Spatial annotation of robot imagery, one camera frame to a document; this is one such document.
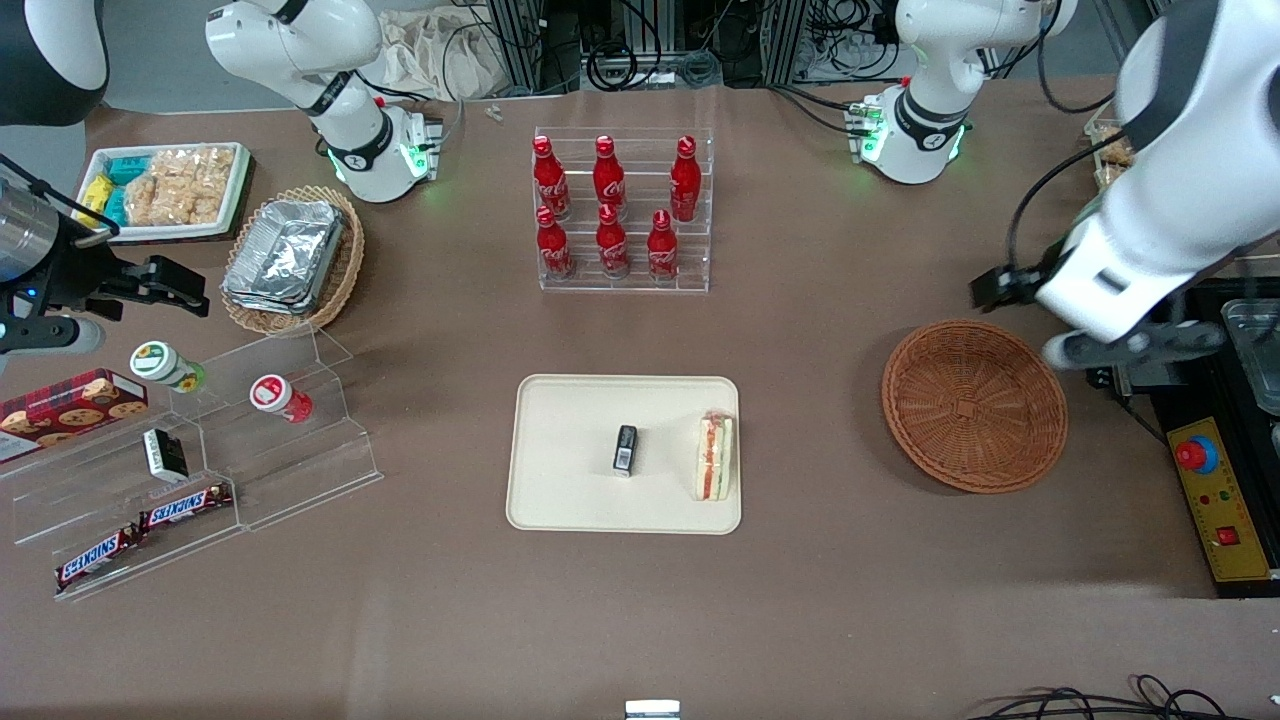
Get black cables at left arm base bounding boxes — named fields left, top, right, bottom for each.
left=768, top=84, right=873, bottom=137

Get aluminium frame post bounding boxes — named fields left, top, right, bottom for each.
left=760, top=0, right=813, bottom=87
left=487, top=0, right=547, bottom=97

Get red cookie box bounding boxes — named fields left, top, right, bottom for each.
left=0, top=369, right=150, bottom=463

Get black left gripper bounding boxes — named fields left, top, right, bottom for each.
left=968, top=240, right=1069, bottom=313

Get clear acrylic bottle rack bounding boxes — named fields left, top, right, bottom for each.
left=532, top=126, right=717, bottom=294

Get green-lidded yogurt bottle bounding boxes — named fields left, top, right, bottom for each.
left=129, top=341, right=207, bottom=393

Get white cloth bag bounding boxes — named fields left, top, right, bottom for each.
left=374, top=8, right=507, bottom=101

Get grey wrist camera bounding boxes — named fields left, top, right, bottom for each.
left=0, top=316, right=105, bottom=355
left=1043, top=320, right=1227, bottom=373

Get Snickers chocolate bar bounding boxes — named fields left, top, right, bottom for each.
left=54, top=524, right=146, bottom=593
left=138, top=483, right=234, bottom=532

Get black and white small box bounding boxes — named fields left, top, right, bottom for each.
left=142, top=428, right=189, bottom=484

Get red cola bottle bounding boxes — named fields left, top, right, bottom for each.
left=532, top=135, right=573, bottom=221
left=646, top=210, right=681, bottom=282
left=535, top=206, right=576, bottom=281
left=669, top=135, right=703, bottom=223
left=592, top=134, right=628, bottom=221
left=595, top=204, right=631, bottom=279

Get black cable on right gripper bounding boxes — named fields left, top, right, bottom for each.
left=0, top=154, right=121, bottom=243

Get white rectangular snack tray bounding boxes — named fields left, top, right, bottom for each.
left=76, top=142, right=253, bottom=244

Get bag of rice crackers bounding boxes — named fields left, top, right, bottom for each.
left=124, top=146, right=237, bottom=227

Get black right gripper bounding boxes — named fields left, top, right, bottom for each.
left=38, top=214, right=210, bottom=323

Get red-lidded yogurt bottle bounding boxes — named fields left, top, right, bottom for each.
left=249, top=374, right=314, bottom=424

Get round brown wicker basket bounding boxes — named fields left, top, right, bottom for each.
left=881, top=319, right=1069, bottom=495

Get stack of foil containers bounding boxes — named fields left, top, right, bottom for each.
left=222, top=199, right=347, bottom=316

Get oval light wicker basket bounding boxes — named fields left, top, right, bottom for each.
left=220, top=185, right=366, bottom=337

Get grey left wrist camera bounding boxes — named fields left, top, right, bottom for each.
left=1043, top=320, right=1227, bottom=373

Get black cables at table edge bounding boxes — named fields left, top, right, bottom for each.
left=968, top=675, right=1273, bottom=720

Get coiled black cable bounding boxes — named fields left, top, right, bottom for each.
left=585, top=40, right=641, bottom=93

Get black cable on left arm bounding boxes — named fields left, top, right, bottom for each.
left=1006, top=130, right=1133, bottom=273

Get yellow control box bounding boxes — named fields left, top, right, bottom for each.
left=1090, top=278, right=1280, bottom=601

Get triangular sandwich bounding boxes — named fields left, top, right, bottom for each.
left=694, top=410, right=736, bottom=502

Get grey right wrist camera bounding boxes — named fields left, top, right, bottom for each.
left=0, top=316, right=105, bottom=355

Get clear acrylic stepped stand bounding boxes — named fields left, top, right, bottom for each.
left=0, top=325, right=384, bottom=604

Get cream plastic tray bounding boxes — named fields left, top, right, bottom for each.
left=505, top=374, right=743, bottom=536

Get clear plastic container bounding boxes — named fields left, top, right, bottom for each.
left=1222, top=298, right=1280, bottom=417

